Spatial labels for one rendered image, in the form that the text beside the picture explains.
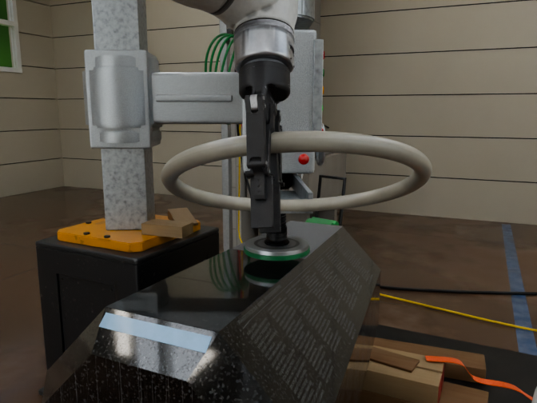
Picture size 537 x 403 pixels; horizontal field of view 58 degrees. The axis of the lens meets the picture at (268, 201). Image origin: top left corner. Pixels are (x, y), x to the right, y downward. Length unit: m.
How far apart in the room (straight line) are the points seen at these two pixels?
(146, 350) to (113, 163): 1.21
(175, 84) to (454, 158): 4.65
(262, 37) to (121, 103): 1.48
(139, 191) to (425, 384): 1.47
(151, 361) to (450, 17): 5.71
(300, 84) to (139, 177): 1.01
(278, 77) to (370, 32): 5.83
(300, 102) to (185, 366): 0.80
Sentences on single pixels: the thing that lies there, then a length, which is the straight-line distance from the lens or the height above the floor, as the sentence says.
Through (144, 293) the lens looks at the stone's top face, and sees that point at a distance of 1.39.
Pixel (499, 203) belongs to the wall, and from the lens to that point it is 6.39.
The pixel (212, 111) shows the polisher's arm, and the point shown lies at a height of 1.31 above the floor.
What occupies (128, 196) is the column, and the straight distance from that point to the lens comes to 2.26.
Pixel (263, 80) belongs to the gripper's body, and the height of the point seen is 1.35.
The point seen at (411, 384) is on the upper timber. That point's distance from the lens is 2.25.
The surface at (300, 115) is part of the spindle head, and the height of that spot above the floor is 1.30.
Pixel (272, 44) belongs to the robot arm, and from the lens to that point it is 0.71.
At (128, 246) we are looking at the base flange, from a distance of 2.07.
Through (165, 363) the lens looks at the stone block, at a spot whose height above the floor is 0.76.
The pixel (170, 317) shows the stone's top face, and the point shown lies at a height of 0.82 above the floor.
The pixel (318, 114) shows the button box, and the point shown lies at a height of 1.30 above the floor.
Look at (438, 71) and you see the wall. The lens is 6.34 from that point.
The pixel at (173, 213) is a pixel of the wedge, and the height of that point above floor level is 0.82.
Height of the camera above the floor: 1.31
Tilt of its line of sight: 11 degrees down
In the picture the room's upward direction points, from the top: straight up
